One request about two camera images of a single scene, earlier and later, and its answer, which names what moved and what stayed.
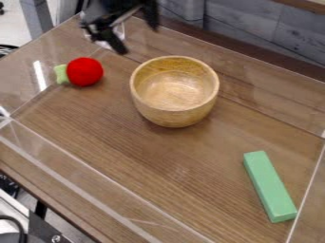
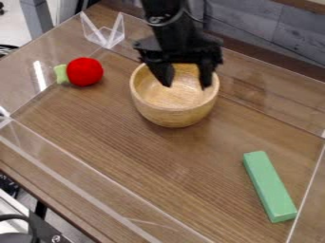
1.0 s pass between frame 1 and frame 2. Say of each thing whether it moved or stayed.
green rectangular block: stayed
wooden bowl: stayed
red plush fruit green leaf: stayed
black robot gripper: moved
